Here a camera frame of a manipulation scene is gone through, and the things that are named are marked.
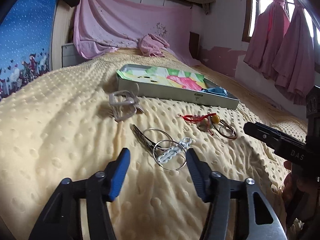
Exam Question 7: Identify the black hair clip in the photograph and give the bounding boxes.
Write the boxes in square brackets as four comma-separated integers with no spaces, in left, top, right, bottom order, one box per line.
[130,124,155,153]

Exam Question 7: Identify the blue dotted fabric wardrobe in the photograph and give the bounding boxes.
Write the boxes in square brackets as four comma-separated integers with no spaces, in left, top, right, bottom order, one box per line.
[1,0,57,99]

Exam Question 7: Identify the red braided string bracelet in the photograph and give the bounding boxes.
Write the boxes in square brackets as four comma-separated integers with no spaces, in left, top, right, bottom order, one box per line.
[177,113,217,136]

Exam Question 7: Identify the grey bedside cabinet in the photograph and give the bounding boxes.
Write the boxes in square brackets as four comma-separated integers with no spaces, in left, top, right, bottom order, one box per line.
[61,43,87,68]

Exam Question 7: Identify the grey metal tray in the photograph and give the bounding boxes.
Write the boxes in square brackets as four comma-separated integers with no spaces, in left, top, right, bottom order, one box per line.
[116,72,240,109]

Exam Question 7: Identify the white braided hair clip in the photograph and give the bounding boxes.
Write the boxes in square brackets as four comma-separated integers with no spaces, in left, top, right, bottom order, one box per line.
[156,137,192,164]

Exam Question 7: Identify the crumpled pink cloth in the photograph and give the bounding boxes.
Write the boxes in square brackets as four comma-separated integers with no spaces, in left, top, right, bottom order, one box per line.
[138,34,170,57]

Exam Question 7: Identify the pink curtain right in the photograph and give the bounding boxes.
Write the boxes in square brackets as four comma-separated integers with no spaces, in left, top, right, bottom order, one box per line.
[272,0,315,105]

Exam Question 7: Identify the yellow dotted bed blanket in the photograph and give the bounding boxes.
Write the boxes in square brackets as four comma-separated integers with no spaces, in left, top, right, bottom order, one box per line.
[1,50,306,239]

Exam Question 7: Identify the pink hanging sheet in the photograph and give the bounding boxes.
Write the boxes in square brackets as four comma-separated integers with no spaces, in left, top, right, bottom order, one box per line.
[73,0,199,66]

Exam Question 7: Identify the brown cord yellow bead necklace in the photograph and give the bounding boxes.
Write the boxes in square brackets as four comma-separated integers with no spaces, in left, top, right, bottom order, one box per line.
[197,114,238,140]

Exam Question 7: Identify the light blue wrist watch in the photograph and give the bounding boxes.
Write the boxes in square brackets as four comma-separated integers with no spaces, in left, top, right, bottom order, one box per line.
[201,87,228,97]

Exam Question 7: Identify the pink curtain left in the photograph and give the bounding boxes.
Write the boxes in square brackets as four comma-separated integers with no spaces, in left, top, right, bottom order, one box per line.
[244,0,290,80]

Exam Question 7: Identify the person's right hand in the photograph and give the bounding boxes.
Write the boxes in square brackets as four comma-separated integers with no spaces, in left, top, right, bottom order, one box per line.
[282,160,295,202]

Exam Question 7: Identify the colourful paper tray liner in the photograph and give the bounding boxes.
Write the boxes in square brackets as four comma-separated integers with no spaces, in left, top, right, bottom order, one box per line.
[117,64,207,91]

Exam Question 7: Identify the dark wooden headboard piece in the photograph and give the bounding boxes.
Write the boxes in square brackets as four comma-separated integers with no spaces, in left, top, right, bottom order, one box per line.
[189,32,200,60]

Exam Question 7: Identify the wooden wardrobe panel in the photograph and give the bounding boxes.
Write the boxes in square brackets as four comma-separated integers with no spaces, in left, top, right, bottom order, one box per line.
[50,0,75,70]

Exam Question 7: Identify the pink curtain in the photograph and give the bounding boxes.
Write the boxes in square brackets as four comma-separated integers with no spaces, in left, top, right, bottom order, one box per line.
[244,0,290,80]
[272,0,315,105]

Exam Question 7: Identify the grey claw hair clip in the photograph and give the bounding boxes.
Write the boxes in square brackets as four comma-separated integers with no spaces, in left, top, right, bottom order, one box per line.
[97,83,145,122]

